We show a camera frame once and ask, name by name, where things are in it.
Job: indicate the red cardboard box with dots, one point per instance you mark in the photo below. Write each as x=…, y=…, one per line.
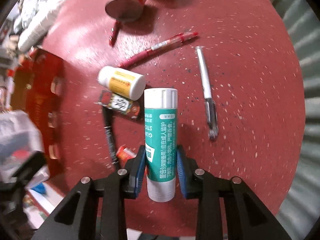
x=37, y=91

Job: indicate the clear plastic container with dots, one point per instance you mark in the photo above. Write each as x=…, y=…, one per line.
x=20, y=139

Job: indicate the red gel pen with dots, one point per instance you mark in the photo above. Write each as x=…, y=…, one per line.
x=157, y=48

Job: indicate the white blanket bed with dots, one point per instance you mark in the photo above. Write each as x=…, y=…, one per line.
x=34, y=20

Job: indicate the white silver pen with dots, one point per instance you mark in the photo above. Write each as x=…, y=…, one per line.
x=209, y=103

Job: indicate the teal white glue stick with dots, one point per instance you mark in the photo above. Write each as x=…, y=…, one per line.
x=160, y=121

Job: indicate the small patterned packet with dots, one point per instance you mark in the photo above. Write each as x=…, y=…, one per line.
x=119, y=104

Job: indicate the yellow label pill bottle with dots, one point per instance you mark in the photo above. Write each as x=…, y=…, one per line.
x=126, y=83

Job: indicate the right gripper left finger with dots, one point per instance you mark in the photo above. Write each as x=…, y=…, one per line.
x=95, y=209

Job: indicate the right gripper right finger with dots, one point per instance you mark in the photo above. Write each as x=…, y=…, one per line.
x=247, y=217

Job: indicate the red can lying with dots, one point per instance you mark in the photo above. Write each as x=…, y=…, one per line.
x=125, y=10

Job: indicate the black marker pen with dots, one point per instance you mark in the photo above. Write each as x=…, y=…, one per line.
x=108, y=117

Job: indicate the red lighter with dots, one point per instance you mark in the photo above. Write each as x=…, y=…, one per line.
x=124, y=154

